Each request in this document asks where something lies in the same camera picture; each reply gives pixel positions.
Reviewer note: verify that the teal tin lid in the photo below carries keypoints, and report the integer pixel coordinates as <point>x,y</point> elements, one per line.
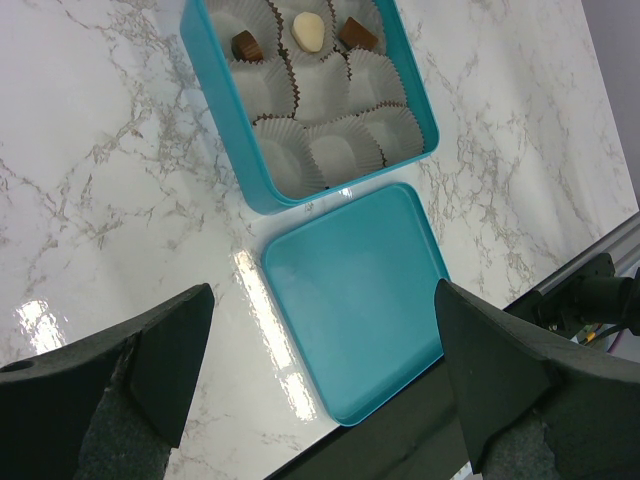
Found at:
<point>356,289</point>

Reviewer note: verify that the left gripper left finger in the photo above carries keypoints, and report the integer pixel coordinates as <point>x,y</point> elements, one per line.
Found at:
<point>112,405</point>

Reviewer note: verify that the brown square chocolate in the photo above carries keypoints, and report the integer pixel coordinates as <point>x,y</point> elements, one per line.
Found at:
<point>354,35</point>

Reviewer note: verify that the white oval chocolate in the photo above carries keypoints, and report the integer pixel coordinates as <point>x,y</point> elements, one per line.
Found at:
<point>308,30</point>

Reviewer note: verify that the teal tin box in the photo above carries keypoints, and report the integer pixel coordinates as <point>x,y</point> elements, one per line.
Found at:
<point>300,125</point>

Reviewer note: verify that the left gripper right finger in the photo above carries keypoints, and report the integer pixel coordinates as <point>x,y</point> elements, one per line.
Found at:
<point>531,404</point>

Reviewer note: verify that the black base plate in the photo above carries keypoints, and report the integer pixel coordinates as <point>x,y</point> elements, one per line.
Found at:
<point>418,434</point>

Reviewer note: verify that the round brown chocolate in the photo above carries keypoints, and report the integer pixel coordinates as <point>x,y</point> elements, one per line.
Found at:
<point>246,48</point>

